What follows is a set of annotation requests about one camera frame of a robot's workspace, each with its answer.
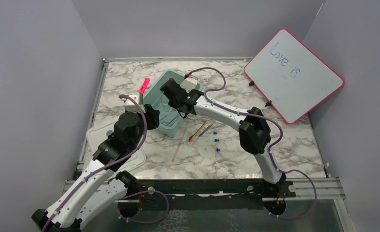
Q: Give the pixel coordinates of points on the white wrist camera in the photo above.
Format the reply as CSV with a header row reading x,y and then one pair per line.
x,y
134,103
189,83

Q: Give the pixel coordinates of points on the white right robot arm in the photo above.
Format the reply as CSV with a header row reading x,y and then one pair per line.
x,y
252,126

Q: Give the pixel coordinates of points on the teal plastic bin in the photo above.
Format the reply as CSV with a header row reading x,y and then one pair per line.
x,y
158,101

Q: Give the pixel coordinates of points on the white plastic bin lid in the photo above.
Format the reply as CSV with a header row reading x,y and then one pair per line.
x,y
96,135

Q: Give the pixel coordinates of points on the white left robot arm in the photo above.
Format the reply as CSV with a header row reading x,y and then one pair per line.
x,y
82,202

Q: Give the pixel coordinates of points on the pink framed whiteboard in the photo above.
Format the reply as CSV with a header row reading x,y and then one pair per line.
x,y
291,76

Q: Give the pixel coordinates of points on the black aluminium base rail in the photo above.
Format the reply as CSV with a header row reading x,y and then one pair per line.
x,y
201,194

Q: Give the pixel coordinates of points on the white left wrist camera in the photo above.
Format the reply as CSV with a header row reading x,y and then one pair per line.
x,y
134,103

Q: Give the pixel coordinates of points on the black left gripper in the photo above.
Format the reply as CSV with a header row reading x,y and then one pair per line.
x,y
152,117

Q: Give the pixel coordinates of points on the pink highlighter marker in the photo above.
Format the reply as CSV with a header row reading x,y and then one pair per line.
x,y
144,85

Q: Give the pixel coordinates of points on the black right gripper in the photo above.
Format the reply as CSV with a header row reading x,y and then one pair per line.
x,y
171,104

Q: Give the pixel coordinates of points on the red yellow green spatula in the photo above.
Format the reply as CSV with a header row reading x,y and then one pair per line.
x,y
192,137

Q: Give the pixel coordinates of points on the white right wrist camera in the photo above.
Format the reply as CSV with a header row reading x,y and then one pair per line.
x,y
189,83

